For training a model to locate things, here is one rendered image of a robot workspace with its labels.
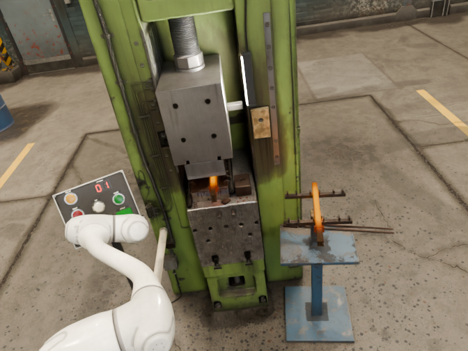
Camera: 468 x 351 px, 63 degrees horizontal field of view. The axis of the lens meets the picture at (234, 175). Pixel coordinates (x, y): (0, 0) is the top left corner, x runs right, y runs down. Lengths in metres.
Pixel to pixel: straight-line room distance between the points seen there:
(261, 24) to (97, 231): 1.11
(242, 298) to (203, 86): 1.44
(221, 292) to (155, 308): 1.60
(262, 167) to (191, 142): 0.47
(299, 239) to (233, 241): 0.37
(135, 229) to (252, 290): 1.31
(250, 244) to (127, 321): 1.33
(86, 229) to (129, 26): 0.91
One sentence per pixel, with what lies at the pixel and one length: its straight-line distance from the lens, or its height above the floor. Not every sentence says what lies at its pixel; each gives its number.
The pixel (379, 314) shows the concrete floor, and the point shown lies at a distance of 2.69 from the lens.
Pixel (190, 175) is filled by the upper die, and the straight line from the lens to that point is 1.96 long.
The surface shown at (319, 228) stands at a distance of 1.82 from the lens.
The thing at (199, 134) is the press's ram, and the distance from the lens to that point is 1.84.
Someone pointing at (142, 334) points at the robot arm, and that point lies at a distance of 0.96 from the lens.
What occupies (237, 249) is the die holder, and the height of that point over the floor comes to 0.58.
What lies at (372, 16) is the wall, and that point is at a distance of 8.31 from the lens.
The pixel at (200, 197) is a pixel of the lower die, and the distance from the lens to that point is 2.05.
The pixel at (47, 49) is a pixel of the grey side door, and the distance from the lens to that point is 8.56.
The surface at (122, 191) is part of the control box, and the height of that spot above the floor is 1.11.
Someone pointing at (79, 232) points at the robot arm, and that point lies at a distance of 1.45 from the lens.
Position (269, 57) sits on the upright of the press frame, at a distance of 1.86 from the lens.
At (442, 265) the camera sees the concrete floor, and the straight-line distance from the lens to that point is 3.05.
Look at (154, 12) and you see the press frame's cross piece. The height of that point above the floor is 1.86.
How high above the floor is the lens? 2.18
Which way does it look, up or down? 35 degrees down
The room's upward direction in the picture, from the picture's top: 9 degrees counter-clockwise
